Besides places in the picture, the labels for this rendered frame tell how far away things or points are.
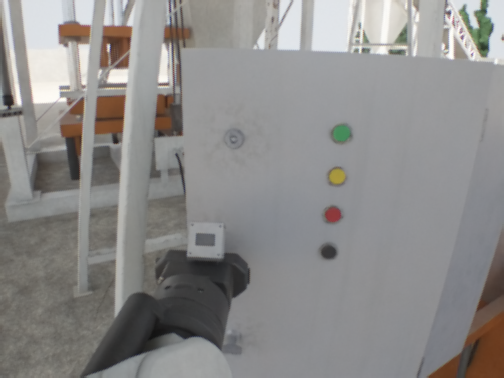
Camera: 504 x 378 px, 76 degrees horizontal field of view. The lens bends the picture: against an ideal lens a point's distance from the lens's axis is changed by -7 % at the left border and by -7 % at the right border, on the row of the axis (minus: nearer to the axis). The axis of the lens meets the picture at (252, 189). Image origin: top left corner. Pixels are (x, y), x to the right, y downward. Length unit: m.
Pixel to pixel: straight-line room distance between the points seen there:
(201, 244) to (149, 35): 0.43
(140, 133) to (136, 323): 0.46
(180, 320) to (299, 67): 0.32
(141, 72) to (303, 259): 0.45
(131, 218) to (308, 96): 0.45
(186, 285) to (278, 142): 0.22
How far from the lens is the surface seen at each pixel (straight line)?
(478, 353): 1.33
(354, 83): 0.47
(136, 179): 0.72
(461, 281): 0.72
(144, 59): 0.71
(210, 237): 0.42
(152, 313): 0.33
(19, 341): 2.03
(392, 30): 14.17
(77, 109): 3.64
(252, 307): 0.58
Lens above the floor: 1.23
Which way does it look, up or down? 20 degrees down
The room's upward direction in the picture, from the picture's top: 1 degrees clockwise
